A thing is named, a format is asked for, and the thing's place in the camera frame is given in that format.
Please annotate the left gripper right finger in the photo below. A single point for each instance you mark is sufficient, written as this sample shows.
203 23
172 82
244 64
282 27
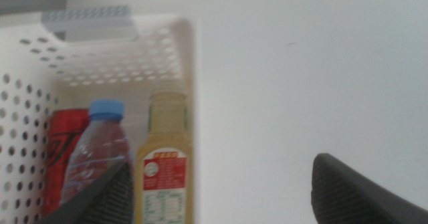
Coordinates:
341 197

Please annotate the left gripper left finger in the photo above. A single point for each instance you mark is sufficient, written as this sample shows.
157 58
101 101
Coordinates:
110 200

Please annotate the red soda can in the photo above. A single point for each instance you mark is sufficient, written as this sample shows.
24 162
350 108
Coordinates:
60 133

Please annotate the yellow tea bottle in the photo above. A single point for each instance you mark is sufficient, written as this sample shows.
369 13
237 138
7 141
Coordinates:
164 184

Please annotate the white perforated plastic basket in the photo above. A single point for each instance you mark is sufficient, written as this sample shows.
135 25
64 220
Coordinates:
100 63

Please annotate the blue water bottle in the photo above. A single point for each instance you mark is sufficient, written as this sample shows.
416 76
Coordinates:
97 140

